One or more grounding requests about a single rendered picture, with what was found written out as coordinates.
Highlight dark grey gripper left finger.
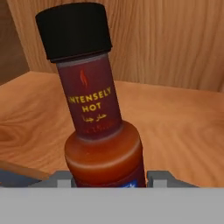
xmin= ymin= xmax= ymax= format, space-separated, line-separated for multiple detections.
xmin=28 ymin=170 xmax=77 ymax=188

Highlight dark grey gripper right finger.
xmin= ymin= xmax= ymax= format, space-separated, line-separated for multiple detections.
xmin=145 ymin=170 xmax=200 ymax=188

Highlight red hot sauce bottle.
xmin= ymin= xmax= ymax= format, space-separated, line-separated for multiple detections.
xmin=35 ymin=2 xmax=147 ymax=188

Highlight wooden cabinet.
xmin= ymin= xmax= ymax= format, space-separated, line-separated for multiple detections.
xmin=0 ymin=0 xmax=224 ymax=188

